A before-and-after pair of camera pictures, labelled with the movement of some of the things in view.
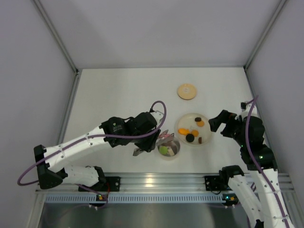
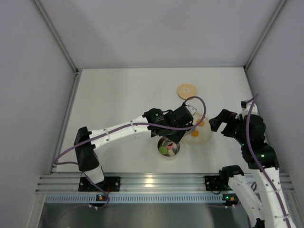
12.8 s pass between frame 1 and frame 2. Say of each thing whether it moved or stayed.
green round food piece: stayed
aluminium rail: stayed
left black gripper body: moved
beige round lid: stayed
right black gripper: stayed
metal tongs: moved
